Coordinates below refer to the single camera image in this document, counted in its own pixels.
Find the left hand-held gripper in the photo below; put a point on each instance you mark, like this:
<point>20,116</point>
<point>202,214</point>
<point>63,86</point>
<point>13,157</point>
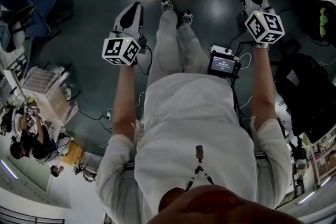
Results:
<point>119,49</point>

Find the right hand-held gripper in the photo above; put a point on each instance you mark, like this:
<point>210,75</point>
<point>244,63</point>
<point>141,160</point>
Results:
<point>265,26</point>

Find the person's right forearm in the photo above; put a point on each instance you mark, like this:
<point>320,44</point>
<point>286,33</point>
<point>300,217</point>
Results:
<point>263,86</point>

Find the person's left forearm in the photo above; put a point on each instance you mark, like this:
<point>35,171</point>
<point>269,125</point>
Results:
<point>123,97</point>

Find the silver wristwatch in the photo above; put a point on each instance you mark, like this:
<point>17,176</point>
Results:
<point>261,46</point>

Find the person's light grey trousers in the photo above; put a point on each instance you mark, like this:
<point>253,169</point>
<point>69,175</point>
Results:
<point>165,47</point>

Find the white power bank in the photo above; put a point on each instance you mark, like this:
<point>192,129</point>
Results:
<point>221,49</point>

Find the small black monitor screen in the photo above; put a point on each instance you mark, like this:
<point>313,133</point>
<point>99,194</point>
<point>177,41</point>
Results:
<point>223,65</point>

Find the neon green object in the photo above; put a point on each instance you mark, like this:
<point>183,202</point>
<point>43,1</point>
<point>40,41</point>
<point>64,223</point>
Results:
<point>323,22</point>

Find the black bag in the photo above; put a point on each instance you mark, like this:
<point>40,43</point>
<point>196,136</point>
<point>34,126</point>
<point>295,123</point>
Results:
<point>329,23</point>

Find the white power strip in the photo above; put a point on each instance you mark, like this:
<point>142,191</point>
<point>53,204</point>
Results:
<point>109,114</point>

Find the person's left shoe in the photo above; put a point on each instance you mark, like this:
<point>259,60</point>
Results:
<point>167,4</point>

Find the person's shoe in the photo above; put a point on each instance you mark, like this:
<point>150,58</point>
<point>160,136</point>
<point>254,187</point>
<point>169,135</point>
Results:
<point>187,17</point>
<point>167,4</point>

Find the person's right shoe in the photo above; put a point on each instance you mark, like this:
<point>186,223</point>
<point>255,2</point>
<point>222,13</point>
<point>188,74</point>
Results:
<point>187,17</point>

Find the black office chair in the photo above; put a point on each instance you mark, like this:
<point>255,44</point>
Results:
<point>304,91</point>

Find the pale patterned cardboard box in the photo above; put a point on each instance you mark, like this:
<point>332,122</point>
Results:
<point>52,102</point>

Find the person's white shirt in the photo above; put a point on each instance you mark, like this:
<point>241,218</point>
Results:
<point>189,112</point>

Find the white metal rack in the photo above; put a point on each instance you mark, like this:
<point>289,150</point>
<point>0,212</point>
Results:
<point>15,70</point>

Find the wooden crate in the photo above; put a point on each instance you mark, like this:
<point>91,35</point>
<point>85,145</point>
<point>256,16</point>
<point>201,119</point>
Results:
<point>73,153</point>

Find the grey clip-on microphone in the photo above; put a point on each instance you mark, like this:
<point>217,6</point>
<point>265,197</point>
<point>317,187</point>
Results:
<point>199,150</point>

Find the person's face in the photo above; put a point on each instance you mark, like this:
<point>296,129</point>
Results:
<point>225,207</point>

